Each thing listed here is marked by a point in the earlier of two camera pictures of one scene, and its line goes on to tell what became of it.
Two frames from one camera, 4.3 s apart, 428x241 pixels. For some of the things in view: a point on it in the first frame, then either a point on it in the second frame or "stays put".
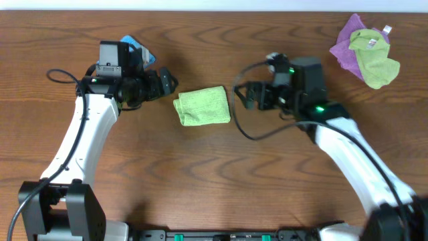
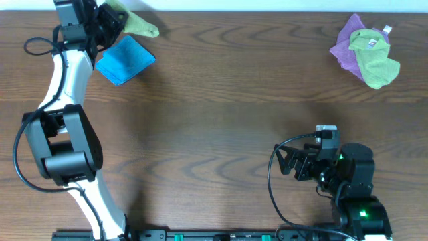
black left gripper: (156, 85) -> (112, 17)
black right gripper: (267, 88) -> (307, 155)
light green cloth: (204, 106) -> (135, 25)
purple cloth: (348, 57) stays put
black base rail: (273, 235) stays put
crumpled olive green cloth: (372, 50) stays put
